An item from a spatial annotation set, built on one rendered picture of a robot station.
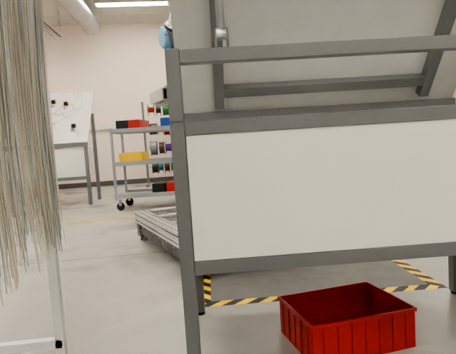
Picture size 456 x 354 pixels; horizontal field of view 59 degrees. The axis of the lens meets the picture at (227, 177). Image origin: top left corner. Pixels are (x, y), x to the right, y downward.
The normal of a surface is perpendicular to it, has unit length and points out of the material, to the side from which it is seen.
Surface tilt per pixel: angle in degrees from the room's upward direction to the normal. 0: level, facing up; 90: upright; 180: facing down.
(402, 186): 90
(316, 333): 90
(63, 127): 50
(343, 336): 90
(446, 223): 90
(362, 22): 127
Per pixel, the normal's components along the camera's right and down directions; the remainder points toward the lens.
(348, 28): 0.07, 0.67
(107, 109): 0.11, 0.07
